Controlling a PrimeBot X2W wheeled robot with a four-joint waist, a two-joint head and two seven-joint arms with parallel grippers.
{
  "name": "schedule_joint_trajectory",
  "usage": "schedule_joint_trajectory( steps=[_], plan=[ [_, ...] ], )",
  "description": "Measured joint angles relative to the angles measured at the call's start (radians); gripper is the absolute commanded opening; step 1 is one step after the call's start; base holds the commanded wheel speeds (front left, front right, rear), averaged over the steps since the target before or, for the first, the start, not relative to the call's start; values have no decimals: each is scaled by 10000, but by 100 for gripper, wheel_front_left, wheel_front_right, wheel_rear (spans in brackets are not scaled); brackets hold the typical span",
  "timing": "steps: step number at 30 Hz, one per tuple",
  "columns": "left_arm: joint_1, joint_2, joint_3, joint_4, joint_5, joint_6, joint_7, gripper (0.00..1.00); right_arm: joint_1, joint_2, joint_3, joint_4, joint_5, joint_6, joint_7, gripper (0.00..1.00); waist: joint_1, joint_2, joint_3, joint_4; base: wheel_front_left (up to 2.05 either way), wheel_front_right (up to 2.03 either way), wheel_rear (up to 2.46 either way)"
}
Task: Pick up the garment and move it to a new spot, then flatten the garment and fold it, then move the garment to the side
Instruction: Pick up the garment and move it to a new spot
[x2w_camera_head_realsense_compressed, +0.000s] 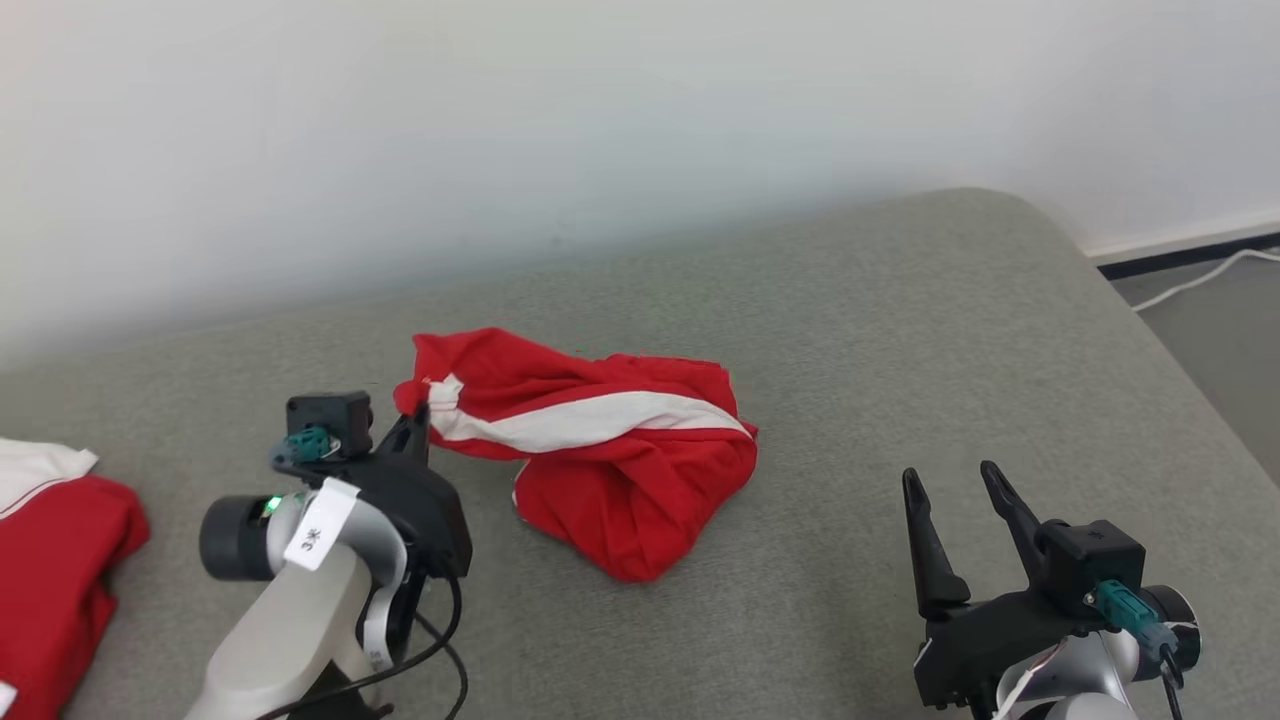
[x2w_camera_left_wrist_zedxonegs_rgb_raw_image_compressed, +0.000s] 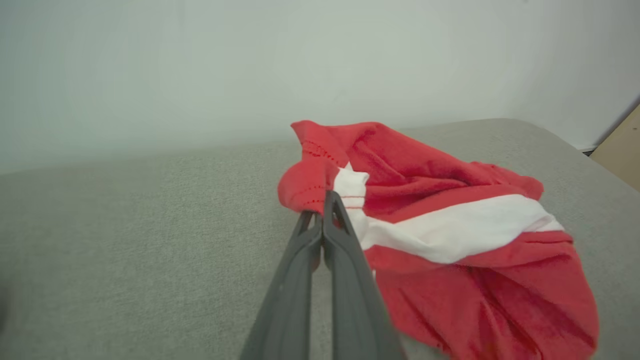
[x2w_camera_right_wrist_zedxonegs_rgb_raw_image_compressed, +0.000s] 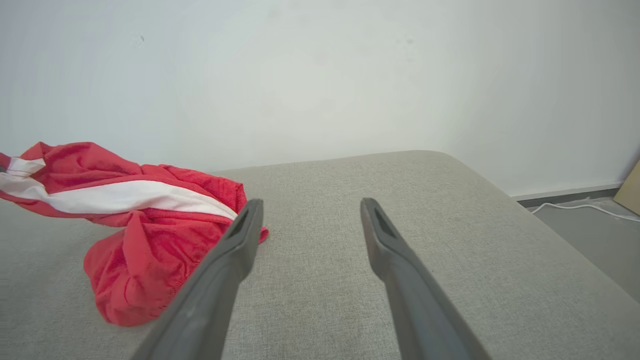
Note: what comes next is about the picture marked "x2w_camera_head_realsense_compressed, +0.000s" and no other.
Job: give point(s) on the black skirting board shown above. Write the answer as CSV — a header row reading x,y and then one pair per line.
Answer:
x,y
1180,256

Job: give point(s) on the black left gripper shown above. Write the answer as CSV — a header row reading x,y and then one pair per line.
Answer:
x,y
430,510

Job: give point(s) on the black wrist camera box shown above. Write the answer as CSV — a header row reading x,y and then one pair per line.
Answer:
x,y
1090,560
330,412

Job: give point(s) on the red shorts with white stripe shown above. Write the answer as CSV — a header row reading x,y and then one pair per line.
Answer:
x,y
620,500

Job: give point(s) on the teal left camera connector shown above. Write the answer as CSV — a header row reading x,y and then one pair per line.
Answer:
x,y
310,443

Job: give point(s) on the teal right camera connector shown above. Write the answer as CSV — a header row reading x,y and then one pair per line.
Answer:
x,y
1130,612

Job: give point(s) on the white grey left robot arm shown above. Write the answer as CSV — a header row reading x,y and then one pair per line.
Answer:
x,y
290,640

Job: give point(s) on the red t-shirt with white sleeves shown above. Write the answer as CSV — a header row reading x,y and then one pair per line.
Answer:
x,y
50,580

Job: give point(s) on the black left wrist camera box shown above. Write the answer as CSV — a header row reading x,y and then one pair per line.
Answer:
x,y
330,412

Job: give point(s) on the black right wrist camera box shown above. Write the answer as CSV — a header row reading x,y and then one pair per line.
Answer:
x,y
1090,560

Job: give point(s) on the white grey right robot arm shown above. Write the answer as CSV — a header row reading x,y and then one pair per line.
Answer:
x,y
1090,690

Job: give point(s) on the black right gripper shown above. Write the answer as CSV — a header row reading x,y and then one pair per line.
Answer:
x,y
980,640

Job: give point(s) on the teal camera connector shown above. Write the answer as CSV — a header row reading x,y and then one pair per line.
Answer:
x,y
310,443
1130,612

